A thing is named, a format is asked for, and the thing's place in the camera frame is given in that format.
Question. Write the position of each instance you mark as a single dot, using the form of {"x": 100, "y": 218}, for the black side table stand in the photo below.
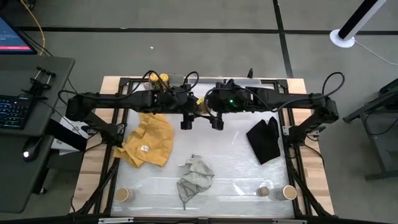
{"x": 385, "y": 149}

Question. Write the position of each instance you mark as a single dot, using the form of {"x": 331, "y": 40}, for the clear plastic bin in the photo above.
{"x": 245, "y": 81}

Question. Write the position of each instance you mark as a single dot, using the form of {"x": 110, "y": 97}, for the white pole stand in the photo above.
{"x": 357, "y": 21}

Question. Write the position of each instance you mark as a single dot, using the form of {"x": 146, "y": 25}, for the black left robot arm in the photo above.
{"x": 124, "y": 101}

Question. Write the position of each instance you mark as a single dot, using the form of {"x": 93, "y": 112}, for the black clamp stand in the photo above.
{"x": 38, "y": 84}

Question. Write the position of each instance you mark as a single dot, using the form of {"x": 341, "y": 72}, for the spice jar tan lid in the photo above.
{"x": 122, "y": 194}
{"x": 289, "y": 192}

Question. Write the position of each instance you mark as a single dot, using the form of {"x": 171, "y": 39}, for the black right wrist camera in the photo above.
{"x": 217, "y": 122}

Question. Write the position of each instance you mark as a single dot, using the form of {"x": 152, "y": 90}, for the black keyboard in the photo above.
{"x": 12, "y": 112}

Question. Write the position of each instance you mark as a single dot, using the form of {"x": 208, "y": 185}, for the silver metal bracket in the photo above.
{"x": 115, "y": 220}
{"x": 289, "y": 221}

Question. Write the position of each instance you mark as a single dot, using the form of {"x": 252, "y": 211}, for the black metal rig frame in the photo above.
{"x": 281, "y": 83}

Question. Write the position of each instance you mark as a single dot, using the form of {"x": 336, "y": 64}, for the grey waffle cloth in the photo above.
{"x": 196, "y": 180}

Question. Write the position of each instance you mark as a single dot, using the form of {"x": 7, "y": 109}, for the white box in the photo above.
{"x": 73, "y": 127}

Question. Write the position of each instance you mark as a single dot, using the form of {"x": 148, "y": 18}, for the black cloth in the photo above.
{"x": 264, "y": 143}

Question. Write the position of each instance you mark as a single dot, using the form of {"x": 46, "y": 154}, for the light wooden table board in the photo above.
{"x": 311, "y": 174}

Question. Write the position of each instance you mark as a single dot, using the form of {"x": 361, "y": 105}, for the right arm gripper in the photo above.
{"x": 231, "y": 98}

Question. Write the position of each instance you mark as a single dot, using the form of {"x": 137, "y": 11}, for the small spice jar dark contents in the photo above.
{"x": 263, "y": 191}

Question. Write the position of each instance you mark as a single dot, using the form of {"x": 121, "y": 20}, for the dark grey desk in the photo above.
{"x": 18, "y": 180}

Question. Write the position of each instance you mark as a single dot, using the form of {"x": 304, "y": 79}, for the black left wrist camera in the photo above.
{"x": 187, "y": 121}

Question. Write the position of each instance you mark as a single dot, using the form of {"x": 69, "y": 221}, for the computer monitor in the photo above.
{"x": 12, "y": 37}

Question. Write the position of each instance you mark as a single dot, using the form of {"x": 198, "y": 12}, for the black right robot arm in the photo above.
{"x": 295, "y": 101}

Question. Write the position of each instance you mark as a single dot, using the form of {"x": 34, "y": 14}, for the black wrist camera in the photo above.
{"x": 187, "y": 121}
{"x": 217, "y": 122}

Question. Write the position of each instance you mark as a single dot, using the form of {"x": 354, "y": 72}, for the black computer mouse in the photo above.
{"x": 31, "y": 149}

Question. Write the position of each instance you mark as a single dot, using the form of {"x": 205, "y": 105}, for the yellow cloth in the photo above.
{"x": 152, "y": 137}

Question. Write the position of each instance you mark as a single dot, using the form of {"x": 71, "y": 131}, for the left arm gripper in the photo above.
{"x": 182, "y": 99}

